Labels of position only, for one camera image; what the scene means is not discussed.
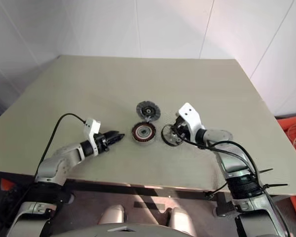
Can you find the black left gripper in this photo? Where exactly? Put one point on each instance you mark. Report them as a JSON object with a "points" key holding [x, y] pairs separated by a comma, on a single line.
{"points": [[102, 142]]}

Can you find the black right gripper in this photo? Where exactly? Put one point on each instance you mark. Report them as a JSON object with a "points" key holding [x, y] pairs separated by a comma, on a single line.
{"points": [[180, 128]]}

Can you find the black motor rotor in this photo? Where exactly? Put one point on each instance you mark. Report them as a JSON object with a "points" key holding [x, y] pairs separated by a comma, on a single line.
{"points": [[165, 140]]}

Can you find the motor stator with copper windings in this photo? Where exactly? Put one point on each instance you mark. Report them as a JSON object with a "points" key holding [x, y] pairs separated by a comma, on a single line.
{"points": [[143, 133]]}

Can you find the grey motor end cap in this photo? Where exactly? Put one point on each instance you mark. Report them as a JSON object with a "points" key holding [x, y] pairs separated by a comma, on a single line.
{"points": [[148, 111]]}

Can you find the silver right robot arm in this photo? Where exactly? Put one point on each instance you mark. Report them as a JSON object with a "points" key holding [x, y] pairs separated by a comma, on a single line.
{"points": [[219, 135]]}

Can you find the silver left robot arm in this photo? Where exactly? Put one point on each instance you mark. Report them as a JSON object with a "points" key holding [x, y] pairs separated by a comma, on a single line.
{"points": [[61, 158]]}

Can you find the beige right robot leg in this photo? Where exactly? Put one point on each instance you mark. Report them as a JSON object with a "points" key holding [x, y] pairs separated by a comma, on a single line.
{"points": [[182, 219]]}

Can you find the grey robot torso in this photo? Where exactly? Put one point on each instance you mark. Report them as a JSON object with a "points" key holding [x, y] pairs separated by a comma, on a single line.
{"points": [[138, 232]]}

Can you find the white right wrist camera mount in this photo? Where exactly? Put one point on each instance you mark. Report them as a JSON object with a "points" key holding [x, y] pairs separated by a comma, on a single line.
{"points": [[190, 116]]}

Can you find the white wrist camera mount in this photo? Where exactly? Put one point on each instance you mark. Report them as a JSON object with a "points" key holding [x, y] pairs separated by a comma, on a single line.
{"points": [[91, 128], [190, 116]]}

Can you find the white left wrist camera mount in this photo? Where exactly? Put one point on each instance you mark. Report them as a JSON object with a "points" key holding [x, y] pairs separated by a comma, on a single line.
{"points": [[91, 128]]}

